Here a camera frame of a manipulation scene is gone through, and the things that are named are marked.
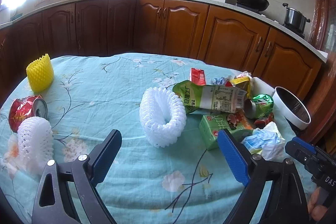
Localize blue white wrapper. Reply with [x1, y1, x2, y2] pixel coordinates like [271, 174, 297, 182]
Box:
[241, 121, 285, 161]

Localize red chip bag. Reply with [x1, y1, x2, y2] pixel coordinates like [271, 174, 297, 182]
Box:
[254, 112, 274, 129]

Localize crushed green soda can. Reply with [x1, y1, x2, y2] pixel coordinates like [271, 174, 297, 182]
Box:
[244, 94, 274, 119]

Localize green milk carton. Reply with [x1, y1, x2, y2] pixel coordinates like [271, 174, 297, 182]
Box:
[199, 111, 253, 150]

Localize yellow snack bag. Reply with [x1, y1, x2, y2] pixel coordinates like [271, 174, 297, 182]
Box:
[230, 76, 252, 98]

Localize white paper ball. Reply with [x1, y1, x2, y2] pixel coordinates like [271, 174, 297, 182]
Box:
[236, 71, 252, 79]

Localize green white snack pouch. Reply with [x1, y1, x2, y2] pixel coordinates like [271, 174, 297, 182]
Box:
[173, 80, 247, 114]

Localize red white milk carton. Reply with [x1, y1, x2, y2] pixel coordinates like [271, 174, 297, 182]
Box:
[189, 67, 206, 86]

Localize red white wrapper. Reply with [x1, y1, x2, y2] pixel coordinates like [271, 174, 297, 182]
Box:
[211, 77, 232, 87]

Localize person's right hand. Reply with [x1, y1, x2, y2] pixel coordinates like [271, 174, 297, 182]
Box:
[307, 187, 328, 221]

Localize white foam net left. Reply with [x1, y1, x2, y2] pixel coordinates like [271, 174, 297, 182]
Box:
[17, 116, 54, 176]

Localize white foam net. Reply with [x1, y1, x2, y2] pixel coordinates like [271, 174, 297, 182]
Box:
[139, 87, 187, 148]
[17, 116, 54, 176]

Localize crushed red soda can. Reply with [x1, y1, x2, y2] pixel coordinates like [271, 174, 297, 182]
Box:
[8, 95, 48, 133]

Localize yellow foam fruit net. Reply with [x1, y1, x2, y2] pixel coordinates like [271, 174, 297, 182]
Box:
[26, 53, 54, 93]

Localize white foam net centre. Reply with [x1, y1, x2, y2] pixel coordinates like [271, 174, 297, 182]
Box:
[139, 87, 187, 148]

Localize black cooking pot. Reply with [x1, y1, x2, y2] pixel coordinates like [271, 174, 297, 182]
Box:
[282, 3, 311, 34]

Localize brown wooden base cabinets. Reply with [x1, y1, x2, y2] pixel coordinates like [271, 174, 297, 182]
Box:
[1, 0, 326, 100]

